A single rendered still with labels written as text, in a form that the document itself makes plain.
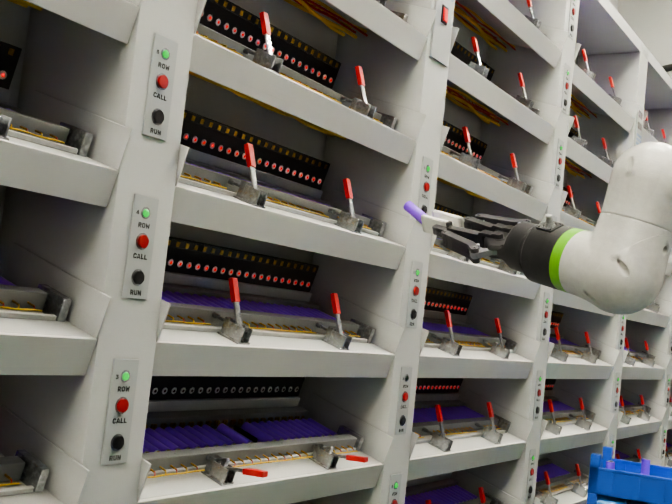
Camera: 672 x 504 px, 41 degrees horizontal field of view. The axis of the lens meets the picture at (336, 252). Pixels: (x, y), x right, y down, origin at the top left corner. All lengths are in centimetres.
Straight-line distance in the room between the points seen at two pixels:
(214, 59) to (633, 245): 59
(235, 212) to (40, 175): 32
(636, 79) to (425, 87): 145
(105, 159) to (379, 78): 77
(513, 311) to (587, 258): 105
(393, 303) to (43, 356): 78
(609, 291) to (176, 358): 57
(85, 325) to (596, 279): 65
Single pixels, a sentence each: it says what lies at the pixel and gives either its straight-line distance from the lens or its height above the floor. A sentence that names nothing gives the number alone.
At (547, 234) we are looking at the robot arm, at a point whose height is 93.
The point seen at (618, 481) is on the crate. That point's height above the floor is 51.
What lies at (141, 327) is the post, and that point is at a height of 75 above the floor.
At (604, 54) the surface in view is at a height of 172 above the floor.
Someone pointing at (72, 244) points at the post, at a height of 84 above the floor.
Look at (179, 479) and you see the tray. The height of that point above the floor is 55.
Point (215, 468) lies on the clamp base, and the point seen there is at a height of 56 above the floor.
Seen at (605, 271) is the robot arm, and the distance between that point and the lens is 123.
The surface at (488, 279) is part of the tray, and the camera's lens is 198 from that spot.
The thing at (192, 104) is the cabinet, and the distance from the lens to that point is 146.
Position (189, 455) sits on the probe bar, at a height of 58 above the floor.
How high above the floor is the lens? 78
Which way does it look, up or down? 4 degrees up
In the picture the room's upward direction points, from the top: 6 degrees clockwise
